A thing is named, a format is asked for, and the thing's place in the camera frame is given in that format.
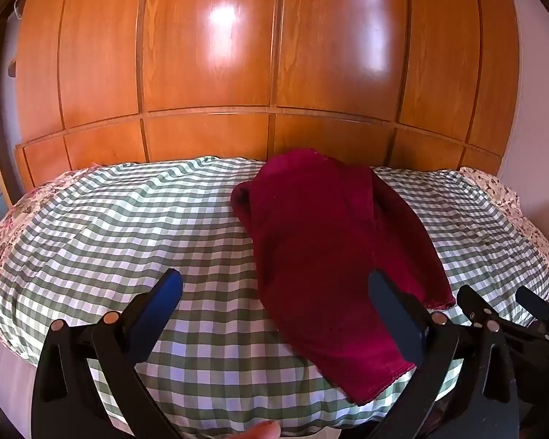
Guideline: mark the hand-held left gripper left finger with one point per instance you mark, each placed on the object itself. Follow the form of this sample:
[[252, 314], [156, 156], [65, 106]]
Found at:
[[158, 311]]

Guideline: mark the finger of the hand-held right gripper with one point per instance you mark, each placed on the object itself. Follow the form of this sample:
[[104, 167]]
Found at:
[[472, 304], [535, 306]]

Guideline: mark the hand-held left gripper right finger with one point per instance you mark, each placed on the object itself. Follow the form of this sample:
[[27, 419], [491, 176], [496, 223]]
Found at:
[[393, 315]]

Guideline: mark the dark red fleece garment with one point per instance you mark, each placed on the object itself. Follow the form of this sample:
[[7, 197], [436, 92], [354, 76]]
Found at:
[[329, 256]]

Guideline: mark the person's left hand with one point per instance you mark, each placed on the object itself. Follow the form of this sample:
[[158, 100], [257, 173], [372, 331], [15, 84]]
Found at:
[[261, 431]]

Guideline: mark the green checkered bed cover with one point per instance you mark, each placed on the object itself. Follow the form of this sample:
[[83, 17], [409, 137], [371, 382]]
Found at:
[[119, 247]]

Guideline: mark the floral bed sheet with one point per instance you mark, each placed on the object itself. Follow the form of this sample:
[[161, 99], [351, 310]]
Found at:
[[9, 233]]

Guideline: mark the wooden wardrobe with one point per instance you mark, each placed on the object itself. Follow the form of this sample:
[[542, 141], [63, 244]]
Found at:
[[265, 64]]

